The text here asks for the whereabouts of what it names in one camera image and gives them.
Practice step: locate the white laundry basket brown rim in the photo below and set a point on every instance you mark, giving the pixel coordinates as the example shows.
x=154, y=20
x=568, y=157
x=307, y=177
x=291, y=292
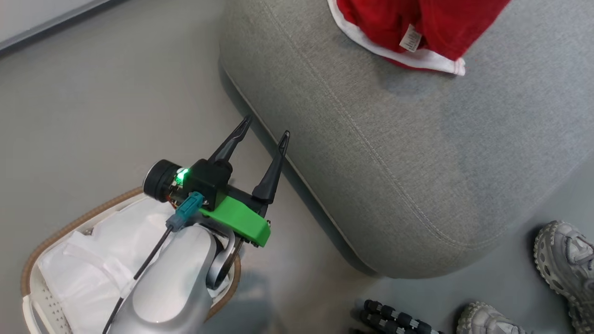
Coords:
x=37, y=260

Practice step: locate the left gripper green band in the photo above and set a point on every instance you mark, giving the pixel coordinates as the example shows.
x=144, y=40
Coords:
x=232, y=215

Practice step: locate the grey partition bottom rail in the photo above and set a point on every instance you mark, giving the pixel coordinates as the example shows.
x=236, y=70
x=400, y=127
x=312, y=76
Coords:
x=41, y=28

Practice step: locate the white fabric basket liner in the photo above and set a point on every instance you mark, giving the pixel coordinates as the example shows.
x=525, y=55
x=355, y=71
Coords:
x=93, y=260

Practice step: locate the red garment with white trim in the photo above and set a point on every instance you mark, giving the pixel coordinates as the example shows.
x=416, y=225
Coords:
x=441, y=23

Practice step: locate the black ribbed tripod leg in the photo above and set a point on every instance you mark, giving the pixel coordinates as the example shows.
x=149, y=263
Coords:
x=376, y=322
x=399, y=317

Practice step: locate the grey chunky sneaker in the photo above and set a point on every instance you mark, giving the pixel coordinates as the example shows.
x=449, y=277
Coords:
x=487, y=321
x=566, y=264

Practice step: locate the grey fabric sofa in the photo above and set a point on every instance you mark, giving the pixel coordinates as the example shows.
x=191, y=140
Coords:
x=394, y=162

